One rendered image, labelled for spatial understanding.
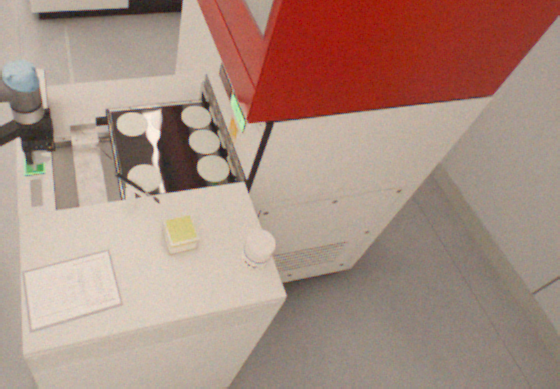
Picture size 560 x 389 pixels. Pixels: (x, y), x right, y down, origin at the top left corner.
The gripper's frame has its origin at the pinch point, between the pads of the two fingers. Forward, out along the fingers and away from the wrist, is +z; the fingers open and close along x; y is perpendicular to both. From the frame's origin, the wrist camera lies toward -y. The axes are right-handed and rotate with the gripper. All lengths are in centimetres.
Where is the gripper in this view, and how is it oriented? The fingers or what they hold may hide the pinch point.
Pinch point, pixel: (31, 163)
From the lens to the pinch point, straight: 143.2
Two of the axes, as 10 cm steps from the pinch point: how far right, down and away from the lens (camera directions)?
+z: -1.2, 6.4, 7.6
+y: 9.6, -1.1, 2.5
